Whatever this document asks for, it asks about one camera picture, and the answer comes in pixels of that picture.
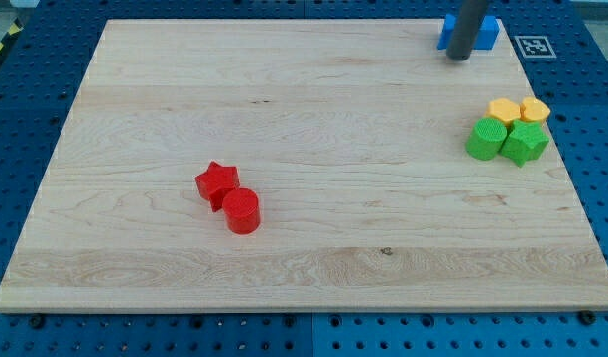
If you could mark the red star block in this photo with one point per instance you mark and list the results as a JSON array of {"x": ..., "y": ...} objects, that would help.
[{"x": 216, "y": 182}]

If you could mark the green star block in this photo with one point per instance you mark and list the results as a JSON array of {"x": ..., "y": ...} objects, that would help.
[{"x": 525, "y": 142}]

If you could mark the red cylinder block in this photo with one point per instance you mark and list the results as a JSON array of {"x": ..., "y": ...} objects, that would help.
[{"x": 241, "y": 208}]

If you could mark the green cylinder block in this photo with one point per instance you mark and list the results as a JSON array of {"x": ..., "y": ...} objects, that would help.
[{"x": 486, "y": 139}]

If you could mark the yellow hexagon block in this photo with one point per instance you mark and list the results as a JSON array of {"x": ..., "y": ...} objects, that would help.
[{"x": 504, "y": 110}]

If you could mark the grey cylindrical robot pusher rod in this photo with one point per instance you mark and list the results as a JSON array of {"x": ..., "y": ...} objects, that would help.
[{"x": 466, "y": 29}]

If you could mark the yellow heart-shaped block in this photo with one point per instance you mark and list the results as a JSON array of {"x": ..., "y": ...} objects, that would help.
[{"x": 533, "y": 110}]

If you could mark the blue rectangular block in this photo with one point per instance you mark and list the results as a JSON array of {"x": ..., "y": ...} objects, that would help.
[{"x": 485, "y": 40}]

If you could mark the white fiducial marker tag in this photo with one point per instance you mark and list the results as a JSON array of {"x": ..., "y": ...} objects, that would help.
[{"x": 535, "y": 47}]

